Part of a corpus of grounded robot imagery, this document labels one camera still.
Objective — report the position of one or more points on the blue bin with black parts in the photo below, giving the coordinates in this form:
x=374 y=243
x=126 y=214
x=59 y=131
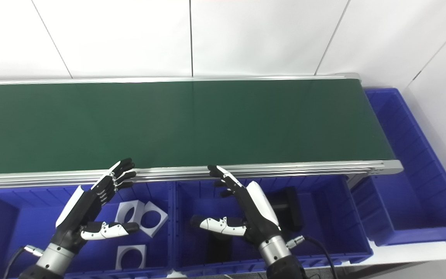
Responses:
x=331 y=224

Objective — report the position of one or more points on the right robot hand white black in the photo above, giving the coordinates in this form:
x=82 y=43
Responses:
x=258 y=209

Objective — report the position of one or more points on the blue bin with white parts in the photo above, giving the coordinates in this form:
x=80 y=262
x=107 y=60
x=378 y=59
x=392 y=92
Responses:
x=14 y=232

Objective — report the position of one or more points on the aluminium conveyor leg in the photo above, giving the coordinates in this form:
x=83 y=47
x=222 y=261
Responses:
x=354 y=180

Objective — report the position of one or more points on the white square part with hole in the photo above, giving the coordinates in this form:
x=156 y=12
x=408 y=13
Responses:
x=160 y=228
x=121 y=217
x=120 y=250

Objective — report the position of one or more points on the black T-shaped part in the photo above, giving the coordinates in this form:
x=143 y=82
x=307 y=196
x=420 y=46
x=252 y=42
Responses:
x=290 y=209

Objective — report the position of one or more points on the empty blue bin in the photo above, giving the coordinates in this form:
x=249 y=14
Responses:
x=412 y=201

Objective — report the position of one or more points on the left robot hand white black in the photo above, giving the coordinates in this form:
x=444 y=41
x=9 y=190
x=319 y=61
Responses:
x=76 y=217

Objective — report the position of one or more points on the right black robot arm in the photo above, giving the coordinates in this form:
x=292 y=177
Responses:
x=281 y=259

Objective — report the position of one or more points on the green conveyor belt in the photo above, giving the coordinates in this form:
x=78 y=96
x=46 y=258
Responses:
x=246 y=170
x=207 y=124

